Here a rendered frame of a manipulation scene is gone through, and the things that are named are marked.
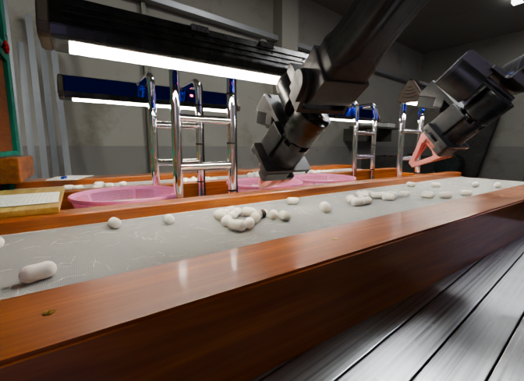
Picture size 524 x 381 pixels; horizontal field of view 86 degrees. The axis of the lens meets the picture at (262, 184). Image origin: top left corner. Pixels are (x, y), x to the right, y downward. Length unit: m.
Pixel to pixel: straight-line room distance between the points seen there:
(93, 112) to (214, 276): 2.89
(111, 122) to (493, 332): 3.04
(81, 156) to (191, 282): 2.84
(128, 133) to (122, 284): 2.90
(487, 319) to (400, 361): 0.16
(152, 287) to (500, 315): 0.44
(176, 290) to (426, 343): 0.28
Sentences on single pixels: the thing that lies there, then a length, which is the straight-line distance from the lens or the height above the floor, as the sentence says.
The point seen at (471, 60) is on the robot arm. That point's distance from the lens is 0.67.
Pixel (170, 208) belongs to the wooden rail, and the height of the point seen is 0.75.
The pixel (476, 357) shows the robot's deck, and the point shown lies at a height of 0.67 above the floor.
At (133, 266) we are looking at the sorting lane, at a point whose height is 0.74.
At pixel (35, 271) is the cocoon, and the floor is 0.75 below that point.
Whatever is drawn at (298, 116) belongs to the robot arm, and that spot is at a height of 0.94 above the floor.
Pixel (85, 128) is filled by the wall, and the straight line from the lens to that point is 3.10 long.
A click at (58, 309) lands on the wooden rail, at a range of 0.29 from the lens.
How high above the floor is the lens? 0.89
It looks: 8 degrees down
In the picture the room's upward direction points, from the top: straight up
